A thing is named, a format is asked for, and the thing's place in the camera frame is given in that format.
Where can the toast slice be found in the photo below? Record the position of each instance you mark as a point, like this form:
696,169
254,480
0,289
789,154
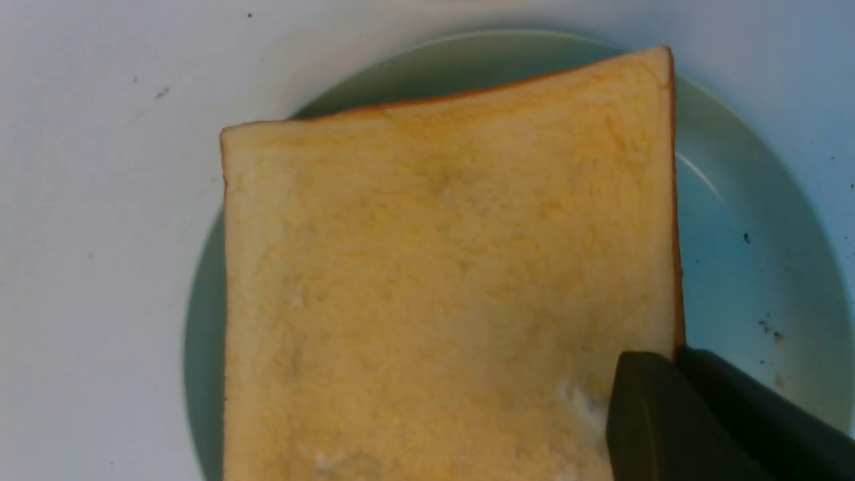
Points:
440,290

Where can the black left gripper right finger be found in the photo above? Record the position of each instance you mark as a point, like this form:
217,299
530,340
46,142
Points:
785,440

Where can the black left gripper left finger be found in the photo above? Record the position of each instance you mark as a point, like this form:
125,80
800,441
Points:
658,428

